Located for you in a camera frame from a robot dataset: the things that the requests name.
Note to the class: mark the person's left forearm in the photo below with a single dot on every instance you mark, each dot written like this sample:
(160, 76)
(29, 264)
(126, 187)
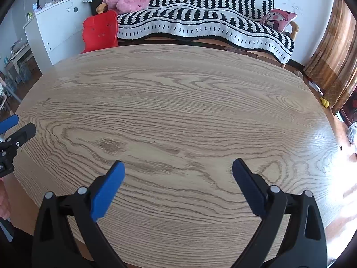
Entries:
(3, 203)

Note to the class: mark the small yellow toy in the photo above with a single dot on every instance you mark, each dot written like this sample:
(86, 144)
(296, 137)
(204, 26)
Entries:
(325, 102)

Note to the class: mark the white desk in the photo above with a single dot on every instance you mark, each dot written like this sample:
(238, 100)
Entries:
(19, 58)

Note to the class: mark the black cabinet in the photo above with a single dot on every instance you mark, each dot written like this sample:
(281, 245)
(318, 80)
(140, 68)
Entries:
(100, 4)

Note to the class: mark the brown curtain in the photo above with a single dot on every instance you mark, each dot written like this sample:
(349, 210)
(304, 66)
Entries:
(332, 55)

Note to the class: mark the white cabinet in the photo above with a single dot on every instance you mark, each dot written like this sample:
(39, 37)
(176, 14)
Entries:
(58, 30)

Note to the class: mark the black white striped blanket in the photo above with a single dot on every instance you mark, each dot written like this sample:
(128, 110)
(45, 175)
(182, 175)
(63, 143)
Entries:
(195, 22)

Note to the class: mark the red plastic chair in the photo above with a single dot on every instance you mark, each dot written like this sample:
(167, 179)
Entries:
(100, 32)

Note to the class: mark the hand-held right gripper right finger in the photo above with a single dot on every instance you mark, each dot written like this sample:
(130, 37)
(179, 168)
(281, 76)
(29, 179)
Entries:
(249, 189)

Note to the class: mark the white bag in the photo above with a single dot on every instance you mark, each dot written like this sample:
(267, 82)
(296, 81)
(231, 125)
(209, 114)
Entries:
(352, 134)

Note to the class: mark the pink garment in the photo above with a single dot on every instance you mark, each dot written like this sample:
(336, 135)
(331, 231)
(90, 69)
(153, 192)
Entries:
(131, 0)

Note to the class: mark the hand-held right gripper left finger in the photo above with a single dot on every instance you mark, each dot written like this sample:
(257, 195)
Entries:
(107, 191)

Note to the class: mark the white spoon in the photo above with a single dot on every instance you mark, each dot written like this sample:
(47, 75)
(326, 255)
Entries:
(300, 75)

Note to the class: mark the wooden sofa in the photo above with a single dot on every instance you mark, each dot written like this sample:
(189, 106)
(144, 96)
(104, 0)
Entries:
(294, 29)

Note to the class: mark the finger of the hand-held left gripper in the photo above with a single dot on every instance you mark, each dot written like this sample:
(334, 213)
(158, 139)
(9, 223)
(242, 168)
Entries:
(23, 134)
(8, 124)

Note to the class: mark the pink cartoon cushion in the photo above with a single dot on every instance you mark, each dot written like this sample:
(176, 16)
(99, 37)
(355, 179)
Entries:
(279, 19)

